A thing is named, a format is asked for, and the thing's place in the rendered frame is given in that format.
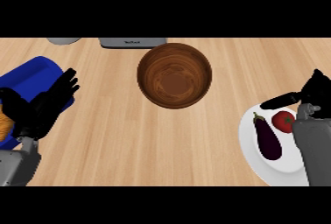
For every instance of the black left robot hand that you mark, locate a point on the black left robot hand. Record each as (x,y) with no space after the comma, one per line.
(48,102)

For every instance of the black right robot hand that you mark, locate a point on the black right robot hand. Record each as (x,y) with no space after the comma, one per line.
(318,90)

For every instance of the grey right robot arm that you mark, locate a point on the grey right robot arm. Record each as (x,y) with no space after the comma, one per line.
(314,145)

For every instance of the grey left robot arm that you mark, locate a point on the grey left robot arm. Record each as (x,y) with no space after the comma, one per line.
(17,163)

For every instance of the red tomato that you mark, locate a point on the red tomato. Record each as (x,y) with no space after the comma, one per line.
(283,121)

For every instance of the white plate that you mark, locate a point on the white plate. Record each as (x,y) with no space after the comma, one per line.
(275,163)

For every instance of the brown wooden bowl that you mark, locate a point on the brown wooden bowl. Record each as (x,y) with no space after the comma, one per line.
(175,75)

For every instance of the orange bread loaf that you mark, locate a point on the orange bread loaf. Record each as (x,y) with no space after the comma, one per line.
(5,125)

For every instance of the dark purple eggplant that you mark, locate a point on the dark purple eggplant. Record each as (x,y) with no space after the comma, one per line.
(266,140)

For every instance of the grey round object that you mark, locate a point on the grey round object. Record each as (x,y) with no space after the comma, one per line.
(64,40)

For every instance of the grey flat appliance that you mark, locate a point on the grey flat appliance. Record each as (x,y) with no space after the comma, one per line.
(132,42)

